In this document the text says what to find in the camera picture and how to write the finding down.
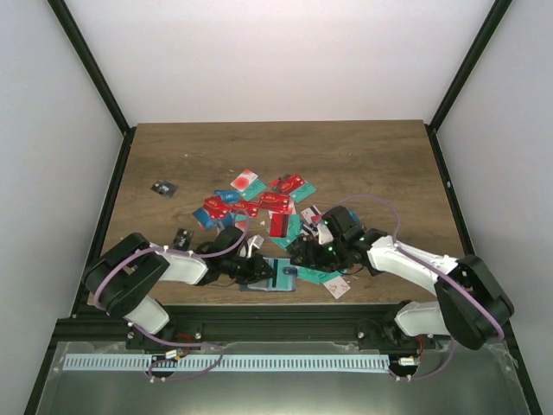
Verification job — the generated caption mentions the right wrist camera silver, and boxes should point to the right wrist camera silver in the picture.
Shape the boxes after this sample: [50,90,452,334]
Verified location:
[316,222,334,246]

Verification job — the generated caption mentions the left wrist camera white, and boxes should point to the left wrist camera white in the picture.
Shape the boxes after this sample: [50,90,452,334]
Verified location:
[246,234,264,258]

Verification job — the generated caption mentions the blue card left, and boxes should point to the blue card left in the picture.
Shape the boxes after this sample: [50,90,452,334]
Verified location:
[192,207,216,231]

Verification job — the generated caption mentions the black card far left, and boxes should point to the black card far left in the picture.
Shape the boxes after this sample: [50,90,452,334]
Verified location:
[150,180,179,199]

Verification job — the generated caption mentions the light blue slotted cable duct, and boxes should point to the light blue slotted cable duct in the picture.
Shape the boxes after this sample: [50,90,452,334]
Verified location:
[62,354,390,374]

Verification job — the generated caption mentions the white card black stripe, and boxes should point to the white card black stripe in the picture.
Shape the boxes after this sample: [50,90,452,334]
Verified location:
[301,205,321,225]

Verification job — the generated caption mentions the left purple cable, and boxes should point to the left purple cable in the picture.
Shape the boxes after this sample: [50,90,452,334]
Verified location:
[92,207,251,383]

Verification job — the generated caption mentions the teal card bottom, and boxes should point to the teal card bottom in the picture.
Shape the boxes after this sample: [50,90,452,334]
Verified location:
[268,259,298,292]

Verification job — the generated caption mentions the red card back stripe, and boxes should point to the red card back stripe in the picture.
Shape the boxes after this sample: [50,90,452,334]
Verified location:
[269,213,289,238]

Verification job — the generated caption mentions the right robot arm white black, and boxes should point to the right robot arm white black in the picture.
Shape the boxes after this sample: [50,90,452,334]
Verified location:
[287,206,514,350]

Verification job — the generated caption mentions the left black frame post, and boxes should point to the left black frame post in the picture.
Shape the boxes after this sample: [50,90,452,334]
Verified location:
[46,0,131,131]

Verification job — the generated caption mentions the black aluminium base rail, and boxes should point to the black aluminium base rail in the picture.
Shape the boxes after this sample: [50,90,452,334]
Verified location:
[55,303,511,347]

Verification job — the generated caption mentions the teal card top right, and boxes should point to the teal card top right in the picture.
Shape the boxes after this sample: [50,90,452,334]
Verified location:
[289,182,316,202]

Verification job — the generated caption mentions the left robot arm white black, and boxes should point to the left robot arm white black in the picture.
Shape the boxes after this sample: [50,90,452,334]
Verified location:
[82,226,276,349]

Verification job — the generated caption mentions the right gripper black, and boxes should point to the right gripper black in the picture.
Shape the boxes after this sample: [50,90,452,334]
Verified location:
[291,238,348,273]

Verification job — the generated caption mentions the teal card under red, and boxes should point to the teal card under red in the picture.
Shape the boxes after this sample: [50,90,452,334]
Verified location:
[284,214,302,243]

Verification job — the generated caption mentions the red card left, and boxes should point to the red card left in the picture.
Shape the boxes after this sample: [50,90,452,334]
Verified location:
[203,195,231,220]

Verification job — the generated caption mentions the right black frame post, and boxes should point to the right black frame post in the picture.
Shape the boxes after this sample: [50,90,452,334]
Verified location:
[426,0,512,134]

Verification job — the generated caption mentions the black frame post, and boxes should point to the black frame post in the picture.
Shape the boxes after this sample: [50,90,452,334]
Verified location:
[46,0,131,131]
[426,0,512,134]

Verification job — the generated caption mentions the red card top right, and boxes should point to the red card top right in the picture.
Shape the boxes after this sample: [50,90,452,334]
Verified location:
[276,174,305,195]

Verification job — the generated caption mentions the blue leather card holder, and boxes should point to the blue leather card holder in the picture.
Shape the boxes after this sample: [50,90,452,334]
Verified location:
[239,258,278,293]

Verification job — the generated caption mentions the white card red circle top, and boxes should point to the white card red circle top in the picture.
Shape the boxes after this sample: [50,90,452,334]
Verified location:
[231,169,257,192]

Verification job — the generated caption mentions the teal chip card large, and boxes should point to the teal chip card large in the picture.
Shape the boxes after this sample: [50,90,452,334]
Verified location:
[297,267,341,284]

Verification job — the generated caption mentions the black VIP card left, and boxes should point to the black VIP card left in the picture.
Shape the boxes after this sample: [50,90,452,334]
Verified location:
[170,228,194,252]

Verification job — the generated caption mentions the white card orange logo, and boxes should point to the white card orange logo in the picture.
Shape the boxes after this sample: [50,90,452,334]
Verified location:
[323,276,351,299]

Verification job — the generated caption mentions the red card centre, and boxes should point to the red card centre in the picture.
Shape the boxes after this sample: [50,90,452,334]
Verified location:
[258,192,290,214]

